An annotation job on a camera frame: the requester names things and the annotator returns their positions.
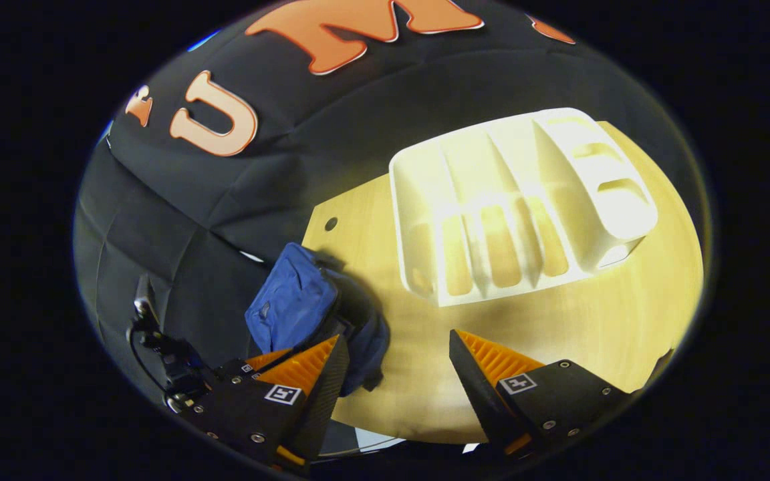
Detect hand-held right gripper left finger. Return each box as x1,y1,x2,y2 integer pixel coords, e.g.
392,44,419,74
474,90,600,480
181,334,350,470

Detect black backdrop cloth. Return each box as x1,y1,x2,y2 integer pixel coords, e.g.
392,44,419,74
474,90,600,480
74,0,693,408

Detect blue schoolbag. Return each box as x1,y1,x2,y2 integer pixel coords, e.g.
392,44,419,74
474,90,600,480
245,242,389,396

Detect white bookshelf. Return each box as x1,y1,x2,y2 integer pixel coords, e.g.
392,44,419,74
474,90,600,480
388,107,660,308

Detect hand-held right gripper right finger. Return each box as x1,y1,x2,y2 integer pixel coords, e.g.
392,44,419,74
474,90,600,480
448,329,632,456

